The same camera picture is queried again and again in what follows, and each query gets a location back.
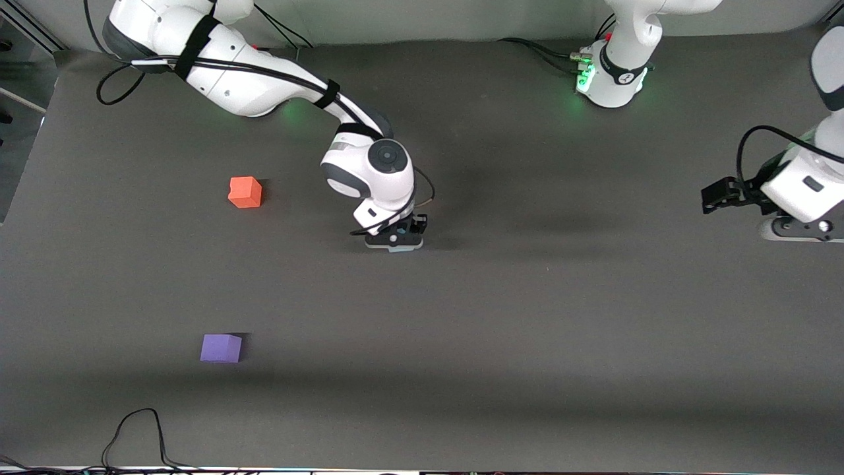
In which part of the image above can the thin black looped cable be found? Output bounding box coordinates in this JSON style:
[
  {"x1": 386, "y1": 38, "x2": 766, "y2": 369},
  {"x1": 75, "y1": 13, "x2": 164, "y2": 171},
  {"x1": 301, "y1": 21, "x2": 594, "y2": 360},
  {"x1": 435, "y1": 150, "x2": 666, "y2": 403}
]
[{"x1": 101, "y1": 407, "x2": 205, "y2": 473}]

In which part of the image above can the orange block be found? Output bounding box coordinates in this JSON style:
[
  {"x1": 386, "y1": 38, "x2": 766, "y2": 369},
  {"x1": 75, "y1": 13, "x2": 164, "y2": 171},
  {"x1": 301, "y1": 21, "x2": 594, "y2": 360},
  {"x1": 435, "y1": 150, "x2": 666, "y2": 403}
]
[{"x1": 227, "y1": 175, "x2": 263, "y2": 209}]

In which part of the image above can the black left arm base cable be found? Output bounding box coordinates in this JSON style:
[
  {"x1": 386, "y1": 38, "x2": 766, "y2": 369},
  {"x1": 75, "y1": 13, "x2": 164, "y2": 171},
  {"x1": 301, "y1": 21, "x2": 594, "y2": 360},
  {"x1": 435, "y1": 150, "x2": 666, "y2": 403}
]
[{"x1": 497, "y1": 36, "x2": 591, "y2": 75}]

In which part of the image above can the black arm base cable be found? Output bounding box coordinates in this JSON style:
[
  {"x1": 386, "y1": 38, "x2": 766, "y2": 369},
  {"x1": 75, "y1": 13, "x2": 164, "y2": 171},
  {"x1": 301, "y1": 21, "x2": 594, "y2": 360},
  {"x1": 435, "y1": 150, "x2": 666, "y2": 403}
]
[
  {"x1": 497, "y1": 36, "x2": 591, "y2": 75},
  {"x1": 253, "y1": 5, "x2": 315, "y2": 60}
]

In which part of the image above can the black right arm base cable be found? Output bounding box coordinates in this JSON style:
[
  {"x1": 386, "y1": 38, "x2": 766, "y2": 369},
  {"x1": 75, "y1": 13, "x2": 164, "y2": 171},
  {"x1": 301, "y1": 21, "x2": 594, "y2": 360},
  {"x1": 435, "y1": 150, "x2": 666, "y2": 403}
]
[{"x1": 253, "y1": 5, "x2": 315, "y2": 60}]

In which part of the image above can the black cable along right arm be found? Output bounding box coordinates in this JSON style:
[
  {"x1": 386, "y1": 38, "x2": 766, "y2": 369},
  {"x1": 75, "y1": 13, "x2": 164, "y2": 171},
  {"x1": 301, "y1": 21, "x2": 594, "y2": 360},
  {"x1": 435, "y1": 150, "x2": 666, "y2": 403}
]
[{"x1": 82, "y1": 0, "x2": 436, "y2": 237}]

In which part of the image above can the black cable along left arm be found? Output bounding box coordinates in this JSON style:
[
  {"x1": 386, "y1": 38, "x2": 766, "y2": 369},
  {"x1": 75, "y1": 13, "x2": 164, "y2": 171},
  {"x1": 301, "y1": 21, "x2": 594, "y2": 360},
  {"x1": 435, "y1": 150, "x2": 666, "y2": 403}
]
[{"x1": 736, "y1": 125, "x2": 844, "y2": 199}]

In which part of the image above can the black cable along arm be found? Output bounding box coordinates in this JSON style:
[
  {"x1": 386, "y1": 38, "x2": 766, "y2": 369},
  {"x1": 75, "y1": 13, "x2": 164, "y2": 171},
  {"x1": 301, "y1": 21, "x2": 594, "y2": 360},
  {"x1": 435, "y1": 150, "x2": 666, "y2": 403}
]
[
  {"x1": 82, "y1": 0, "x2": 436, "y2": 237},
  {"x1": 736, "y1": 125, "x2": 844, "y2": 199}
]

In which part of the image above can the purple block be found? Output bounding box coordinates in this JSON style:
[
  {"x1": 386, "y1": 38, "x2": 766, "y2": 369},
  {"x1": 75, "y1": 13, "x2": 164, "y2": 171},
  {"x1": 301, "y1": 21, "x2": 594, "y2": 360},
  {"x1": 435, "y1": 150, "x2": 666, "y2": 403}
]
[{"x1": 200, "y1": 333, "x2": 243, "y2": 364}]

